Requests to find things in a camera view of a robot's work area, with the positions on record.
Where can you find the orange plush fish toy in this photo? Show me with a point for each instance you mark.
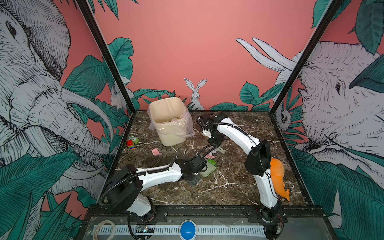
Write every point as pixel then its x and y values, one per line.
pixel 277 174

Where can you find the light green hand brush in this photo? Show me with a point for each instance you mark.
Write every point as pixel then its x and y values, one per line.
pixel 219 149

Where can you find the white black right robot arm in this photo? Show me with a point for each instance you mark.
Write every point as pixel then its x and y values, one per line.
pixel 218 126

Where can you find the colourful toy block frog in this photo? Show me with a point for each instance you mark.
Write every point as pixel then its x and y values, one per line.
pixel 132 142

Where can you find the clear plastic bin liner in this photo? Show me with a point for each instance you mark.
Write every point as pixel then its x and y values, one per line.
pixel 169 123

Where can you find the blue round button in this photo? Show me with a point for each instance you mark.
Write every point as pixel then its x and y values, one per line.
pixel 188 230

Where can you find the green paper scrap upper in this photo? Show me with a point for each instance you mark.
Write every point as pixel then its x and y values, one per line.
pixel 212 162

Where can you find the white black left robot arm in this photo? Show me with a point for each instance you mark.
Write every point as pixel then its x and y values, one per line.
pixel 123 191

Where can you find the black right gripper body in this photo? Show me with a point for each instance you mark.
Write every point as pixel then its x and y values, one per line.
pixel 215 139

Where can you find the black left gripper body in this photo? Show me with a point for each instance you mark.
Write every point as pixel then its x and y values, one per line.
pixel 195 180

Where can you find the white slotted cable duct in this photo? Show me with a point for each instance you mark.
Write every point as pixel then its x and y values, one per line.
pixel 202 230

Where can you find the small pink paper scrap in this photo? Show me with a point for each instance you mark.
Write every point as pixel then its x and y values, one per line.
pixel 156 152

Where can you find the light green plastic dustpan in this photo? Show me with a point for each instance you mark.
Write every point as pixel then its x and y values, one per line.
pixel 209 170

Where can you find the cream plastic trash bin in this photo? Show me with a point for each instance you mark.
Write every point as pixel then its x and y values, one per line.
pixel 172 104

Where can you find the pink paper scrap long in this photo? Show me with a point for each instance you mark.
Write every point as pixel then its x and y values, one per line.
pixel 210 156

